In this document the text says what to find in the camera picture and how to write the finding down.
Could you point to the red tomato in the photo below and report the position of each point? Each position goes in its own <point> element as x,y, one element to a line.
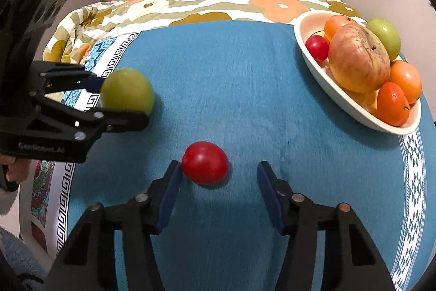
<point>204,163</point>
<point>316,47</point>

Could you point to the large russet apple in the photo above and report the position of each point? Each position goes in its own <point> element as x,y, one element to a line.
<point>359,57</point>

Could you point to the green apple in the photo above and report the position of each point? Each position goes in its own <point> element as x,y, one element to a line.
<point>127,90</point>
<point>386,35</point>

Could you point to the floral striped blanket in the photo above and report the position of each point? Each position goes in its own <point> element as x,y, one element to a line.
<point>204,1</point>

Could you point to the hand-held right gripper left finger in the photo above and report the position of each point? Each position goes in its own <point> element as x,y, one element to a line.
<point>170,195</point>

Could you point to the large orange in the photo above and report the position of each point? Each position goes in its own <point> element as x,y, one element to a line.
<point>407,79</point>

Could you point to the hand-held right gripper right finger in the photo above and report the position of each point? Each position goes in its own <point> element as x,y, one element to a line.
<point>270,199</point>

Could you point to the person's left hand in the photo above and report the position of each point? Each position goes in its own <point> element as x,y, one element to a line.
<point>17,171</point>

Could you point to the cream oval bowl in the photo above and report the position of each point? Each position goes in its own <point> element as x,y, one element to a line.
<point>327,90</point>

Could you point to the light blue fleece garment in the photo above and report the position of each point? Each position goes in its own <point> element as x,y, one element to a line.
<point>17,250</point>

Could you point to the white plastic chair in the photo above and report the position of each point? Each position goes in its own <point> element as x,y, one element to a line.
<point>25,219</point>

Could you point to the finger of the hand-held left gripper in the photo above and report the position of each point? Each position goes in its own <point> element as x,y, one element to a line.
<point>92,83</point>
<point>129,120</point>

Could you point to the white patterned border cloth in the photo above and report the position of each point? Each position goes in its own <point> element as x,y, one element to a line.
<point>117,45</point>

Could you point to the teal tablecloth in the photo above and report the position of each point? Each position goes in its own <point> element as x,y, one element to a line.
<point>238,90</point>

